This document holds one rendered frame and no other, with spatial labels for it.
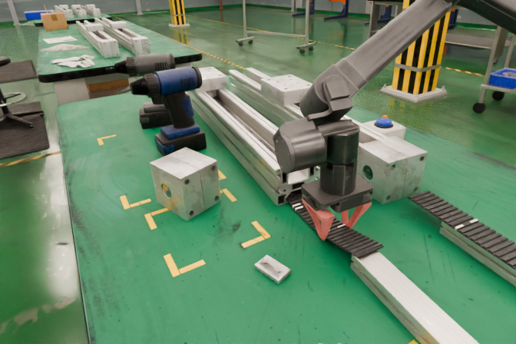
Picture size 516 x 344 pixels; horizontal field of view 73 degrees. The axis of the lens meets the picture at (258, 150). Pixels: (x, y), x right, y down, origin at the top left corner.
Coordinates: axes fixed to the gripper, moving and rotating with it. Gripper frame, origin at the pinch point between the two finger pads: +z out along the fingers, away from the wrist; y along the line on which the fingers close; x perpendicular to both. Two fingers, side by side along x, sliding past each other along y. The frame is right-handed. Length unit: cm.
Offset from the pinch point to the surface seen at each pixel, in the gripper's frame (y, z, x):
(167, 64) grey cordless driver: 13, -18, -67
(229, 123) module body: 4.1, -7.5, -39.2
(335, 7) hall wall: -692, 60, -947
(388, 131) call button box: -30.6, -4.4, -20.2
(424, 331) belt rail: 2.5, -1.1, 21.6
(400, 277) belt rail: -0.7, -1.7, 14.4
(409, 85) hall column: -257, 69, -221
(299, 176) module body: -1.0, -3.3, -13.9
